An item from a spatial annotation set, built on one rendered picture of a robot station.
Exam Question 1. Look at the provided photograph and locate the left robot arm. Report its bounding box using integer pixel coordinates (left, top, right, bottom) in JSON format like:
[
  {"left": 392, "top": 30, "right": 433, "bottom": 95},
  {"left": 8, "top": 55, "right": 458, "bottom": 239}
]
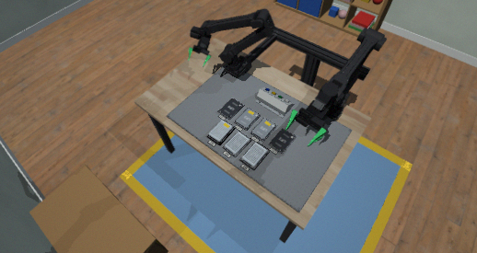
[{"left": 306, "top": 28, "right": 387, "bottom": 120}]

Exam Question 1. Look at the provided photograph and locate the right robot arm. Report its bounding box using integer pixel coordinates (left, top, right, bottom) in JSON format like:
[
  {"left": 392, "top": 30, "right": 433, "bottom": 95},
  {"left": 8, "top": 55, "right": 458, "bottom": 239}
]
[{"left": 190, "top": 8, "right": 275, "bottom": 75}]

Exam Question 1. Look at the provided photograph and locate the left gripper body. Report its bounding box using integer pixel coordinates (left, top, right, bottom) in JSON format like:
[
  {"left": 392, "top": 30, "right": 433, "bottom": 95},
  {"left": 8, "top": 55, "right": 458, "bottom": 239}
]
[{"left": 295, "top": 108, "right": 327, "bottom": 131}]

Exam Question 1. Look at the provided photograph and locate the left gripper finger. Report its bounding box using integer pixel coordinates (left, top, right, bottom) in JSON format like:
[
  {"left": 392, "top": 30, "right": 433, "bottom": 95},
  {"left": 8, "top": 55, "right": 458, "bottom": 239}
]
[
  {"left": 308, "top": 128, "right": 327, "bottom": 147},
  {"left": 285, "top": 109, "right": 297, "bottom": 131}
]

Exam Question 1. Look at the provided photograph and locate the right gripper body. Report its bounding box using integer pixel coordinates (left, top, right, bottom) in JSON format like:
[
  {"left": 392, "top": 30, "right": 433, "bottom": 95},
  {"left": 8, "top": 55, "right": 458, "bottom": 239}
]
[{"left": 192, "top": 45, "right": 212, "bottom": 56}]

